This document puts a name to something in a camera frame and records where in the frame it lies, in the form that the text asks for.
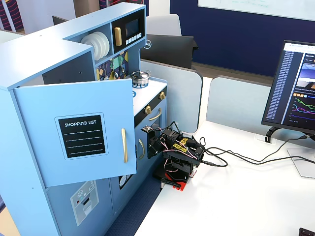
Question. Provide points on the small wrist camera board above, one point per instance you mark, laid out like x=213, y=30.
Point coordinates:
x=146, y=128

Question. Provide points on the black keyboard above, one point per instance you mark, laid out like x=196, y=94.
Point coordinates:
x=307, y=232

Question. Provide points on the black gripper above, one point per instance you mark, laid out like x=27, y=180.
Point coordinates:
x=153, y=146

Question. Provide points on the black Dell monitor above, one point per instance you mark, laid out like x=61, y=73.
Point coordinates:
x=167, y=50

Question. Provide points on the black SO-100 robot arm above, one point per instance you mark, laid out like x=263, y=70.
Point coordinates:
x=182, y=157

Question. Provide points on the steel toy slotted spatula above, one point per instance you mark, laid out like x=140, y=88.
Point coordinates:
x=106, y=77

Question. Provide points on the blue shopping list fridge door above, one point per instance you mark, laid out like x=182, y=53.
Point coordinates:
x=37, y=103

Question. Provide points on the red robot base clamp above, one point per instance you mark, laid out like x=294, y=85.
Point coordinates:
x=178, y=183

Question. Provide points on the grey office chair back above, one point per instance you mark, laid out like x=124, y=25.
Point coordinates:
x=163, y=24

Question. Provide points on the gold stove knob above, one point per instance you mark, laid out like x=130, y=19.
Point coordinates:
x=162, y=95
x=148, y=110

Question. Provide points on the white wall whiteboard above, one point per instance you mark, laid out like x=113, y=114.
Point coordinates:
x=258, y=6

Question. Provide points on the black monitor showing graphs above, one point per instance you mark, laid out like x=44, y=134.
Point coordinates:
x=288, y=86

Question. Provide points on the black toy microwave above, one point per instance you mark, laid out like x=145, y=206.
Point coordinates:
x=123, y=20

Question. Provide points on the white toy plate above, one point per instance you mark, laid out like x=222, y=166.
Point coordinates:
x=107, y=43
x=101, y=45
x=89, y=48

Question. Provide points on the steel toy pot with lid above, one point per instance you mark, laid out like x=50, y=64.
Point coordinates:
x=140, y=77

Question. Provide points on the steel toy spoon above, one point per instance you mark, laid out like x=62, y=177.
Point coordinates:
x=122, y=69

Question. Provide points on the grey desk divider panel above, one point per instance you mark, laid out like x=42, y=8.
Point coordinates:
x=236, y=103
x=182, y=98

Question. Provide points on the blue wooden toy kitchen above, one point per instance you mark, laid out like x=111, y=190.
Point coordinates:
x=24, y=61

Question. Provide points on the silver monitor stand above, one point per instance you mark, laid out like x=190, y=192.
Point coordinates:
x=304, y=164

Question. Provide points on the steel toy ladle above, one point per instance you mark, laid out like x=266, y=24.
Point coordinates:
x=115, y=73

